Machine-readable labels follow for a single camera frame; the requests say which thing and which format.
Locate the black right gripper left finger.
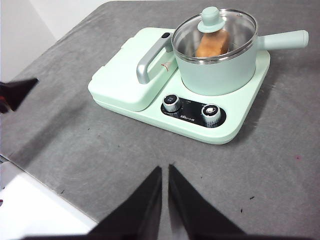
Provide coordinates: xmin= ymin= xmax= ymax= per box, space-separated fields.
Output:
xmin=24 ymin=166 xmax=163 ymax=240

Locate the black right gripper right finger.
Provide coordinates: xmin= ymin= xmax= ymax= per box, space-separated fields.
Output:
xmin=167 ymin=163 xmax=320 ymax=240

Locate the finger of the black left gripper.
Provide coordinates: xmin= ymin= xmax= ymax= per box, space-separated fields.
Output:
xmin=0 ymin=78 xmax=40 ymax=114

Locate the brown potato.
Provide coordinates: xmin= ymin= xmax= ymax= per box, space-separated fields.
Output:
xmin=195 ymin=28 xmax=232 ymax=59

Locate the glass lid with green knob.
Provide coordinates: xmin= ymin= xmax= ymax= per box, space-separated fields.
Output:
xmin=172 ymin=6 xmax=259 ymax=65

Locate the mint green steamer pot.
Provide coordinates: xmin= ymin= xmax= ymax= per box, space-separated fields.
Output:
xmin=171 ymin=8 xmax=310 ymax=97

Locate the silver control knob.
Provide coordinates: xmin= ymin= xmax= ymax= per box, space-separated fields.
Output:
xmin=162 ymin=93 xmax=182 ymax=113
xmin=201 ymin=104 xmax=222 ymax=125

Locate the green grill lid, silver handle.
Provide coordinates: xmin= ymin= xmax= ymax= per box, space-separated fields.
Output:
xmin=87 ymin=26 xmax=180 ymax=112

